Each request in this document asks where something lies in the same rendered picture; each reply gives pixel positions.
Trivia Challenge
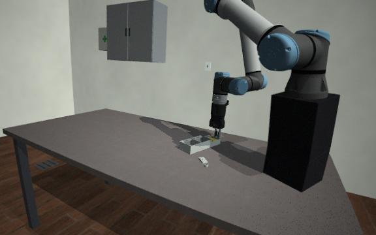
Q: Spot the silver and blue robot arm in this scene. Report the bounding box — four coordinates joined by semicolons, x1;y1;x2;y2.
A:
204;0;330;99

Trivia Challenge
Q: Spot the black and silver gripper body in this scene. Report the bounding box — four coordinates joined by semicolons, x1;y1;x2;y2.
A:
209;94;229;129

